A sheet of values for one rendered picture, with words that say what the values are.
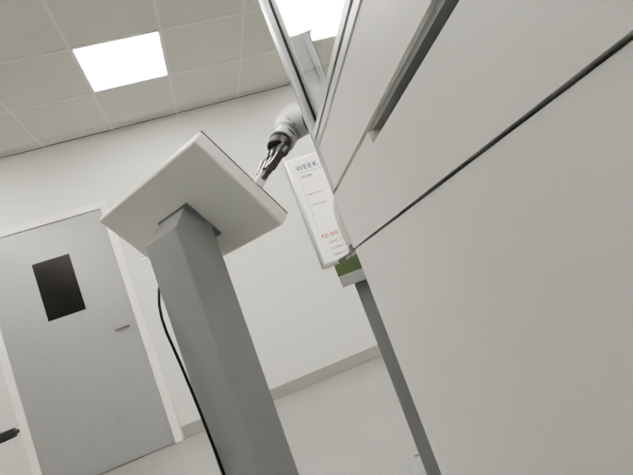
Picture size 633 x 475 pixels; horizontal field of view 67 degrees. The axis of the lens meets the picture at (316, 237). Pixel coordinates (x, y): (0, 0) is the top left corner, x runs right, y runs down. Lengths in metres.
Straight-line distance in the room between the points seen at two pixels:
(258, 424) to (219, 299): 0.33
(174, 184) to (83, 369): 3.33
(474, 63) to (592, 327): 0.24
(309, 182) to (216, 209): 3.40
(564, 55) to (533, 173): 0.10
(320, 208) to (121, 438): 2.62
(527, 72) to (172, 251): 1.05
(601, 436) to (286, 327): 4.02
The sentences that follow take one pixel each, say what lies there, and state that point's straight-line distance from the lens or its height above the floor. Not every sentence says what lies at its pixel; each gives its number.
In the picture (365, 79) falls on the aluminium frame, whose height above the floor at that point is 0.99.
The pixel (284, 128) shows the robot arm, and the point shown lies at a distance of 1.63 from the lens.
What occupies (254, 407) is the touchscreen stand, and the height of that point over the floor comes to 0.52.
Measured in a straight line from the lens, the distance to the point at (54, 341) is 4.57.
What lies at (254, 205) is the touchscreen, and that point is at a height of 1.00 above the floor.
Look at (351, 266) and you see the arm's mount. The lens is 1.69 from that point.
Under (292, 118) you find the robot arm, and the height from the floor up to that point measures 1.31.
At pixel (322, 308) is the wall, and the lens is 4.51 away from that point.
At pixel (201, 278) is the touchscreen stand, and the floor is 0.87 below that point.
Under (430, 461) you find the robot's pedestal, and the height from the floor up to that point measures 0.07.
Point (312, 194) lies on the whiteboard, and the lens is 4.65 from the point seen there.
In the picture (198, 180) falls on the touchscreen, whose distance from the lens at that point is 1.26.
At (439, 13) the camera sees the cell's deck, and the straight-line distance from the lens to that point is 0.52.
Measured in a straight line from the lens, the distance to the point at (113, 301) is 4.47.
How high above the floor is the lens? 0.73
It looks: 7 degrees up
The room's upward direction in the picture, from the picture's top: 21 degrees counter-clockwise
